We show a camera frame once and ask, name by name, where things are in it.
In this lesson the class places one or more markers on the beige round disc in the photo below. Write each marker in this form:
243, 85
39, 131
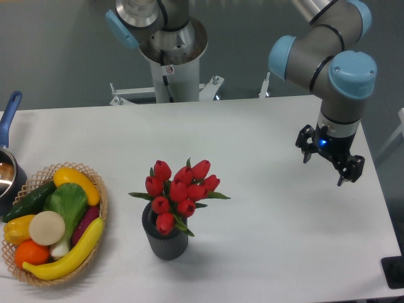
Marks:
46, 228

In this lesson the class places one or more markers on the yellow banana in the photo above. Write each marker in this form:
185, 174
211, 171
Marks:
73, 259

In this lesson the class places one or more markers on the white frame at right edge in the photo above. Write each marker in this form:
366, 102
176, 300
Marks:
391, 144

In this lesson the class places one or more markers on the green bok choy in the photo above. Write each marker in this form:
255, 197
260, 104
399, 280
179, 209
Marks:
69, 200

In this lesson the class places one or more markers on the yellow bell pepper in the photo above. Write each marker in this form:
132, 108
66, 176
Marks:
16, 231

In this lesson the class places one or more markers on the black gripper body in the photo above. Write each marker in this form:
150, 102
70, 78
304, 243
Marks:
334, 149

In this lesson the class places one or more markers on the purple sweet potato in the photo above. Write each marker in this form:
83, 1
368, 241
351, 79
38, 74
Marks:
91, 213

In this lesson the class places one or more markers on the red tulip bouquet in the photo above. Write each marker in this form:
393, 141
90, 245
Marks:
175, 197

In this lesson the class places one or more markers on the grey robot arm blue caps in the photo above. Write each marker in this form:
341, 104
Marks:
322, 62

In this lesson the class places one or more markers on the green cucumber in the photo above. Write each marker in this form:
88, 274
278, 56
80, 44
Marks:
32, 203

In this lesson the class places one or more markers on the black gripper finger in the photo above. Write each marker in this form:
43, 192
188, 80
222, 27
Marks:
350, 169
306, 147

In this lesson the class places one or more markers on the orange fruit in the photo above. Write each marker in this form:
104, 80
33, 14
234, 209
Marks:
31, 252

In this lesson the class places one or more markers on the black device at table edge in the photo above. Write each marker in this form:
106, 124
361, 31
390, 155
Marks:
393, 271

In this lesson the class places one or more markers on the blue handled saucepan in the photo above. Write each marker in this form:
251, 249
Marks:
13, 177

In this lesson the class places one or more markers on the dark grey ribbed vase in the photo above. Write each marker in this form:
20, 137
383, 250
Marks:
166, 247

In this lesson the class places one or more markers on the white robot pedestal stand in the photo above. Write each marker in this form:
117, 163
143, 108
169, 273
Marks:
171, 83

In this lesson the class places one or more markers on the yellow squash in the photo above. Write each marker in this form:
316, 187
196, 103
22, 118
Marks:
71, 175

